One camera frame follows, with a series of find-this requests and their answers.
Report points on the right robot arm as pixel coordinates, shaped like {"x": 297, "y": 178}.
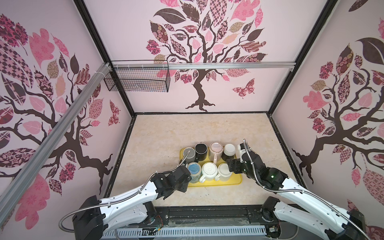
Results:
{"x": 313, "y": 213}

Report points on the pink beige mug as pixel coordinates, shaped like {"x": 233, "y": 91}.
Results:
{"x": 216, "y": 150}

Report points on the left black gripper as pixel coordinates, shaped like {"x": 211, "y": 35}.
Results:
{"x": 184, "y": 187}

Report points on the white slotted cable duct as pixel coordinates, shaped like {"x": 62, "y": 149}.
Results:
{"x": 185, "y": 232}

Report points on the blue mug yellow inside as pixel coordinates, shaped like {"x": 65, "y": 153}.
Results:
{"x": 195, "y": 171}

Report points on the aluminium rail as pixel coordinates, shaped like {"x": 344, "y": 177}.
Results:
{"x": 205, "y": 66}
{"x": 23, "y": 180}

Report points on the aluminium rail left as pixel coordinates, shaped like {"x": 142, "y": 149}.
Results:
{"x": 23, "y": 180}

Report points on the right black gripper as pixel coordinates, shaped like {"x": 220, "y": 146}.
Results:
{"x": 236, "y": 162}

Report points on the white ribbed mug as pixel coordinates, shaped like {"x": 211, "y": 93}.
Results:
{"x": 209, "y": 172}

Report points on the black base frame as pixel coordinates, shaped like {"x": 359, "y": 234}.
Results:
{"x": 185, "y": 215}

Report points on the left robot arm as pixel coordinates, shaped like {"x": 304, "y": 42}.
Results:
{"x": 97, "y": 217}

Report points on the aluminium rail back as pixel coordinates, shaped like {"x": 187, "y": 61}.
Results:
{"x": 205, "y": 66}

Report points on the black wire basket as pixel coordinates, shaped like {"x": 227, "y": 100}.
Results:
{"x": 139, "y": 76}

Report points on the black white mug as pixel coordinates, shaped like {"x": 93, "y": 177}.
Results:
{"x": 229, "y": 152}

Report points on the yellow plastic tray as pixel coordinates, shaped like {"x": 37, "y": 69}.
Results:
{"x": 234, "y": 179}

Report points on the grey mug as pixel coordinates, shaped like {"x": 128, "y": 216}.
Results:
{"x": 188, "y": 155}

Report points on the cream white mug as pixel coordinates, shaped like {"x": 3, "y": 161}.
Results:
{"x": 224, "y": 173}

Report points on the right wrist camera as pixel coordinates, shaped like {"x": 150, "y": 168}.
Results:
{"x": 241, "y": 150}

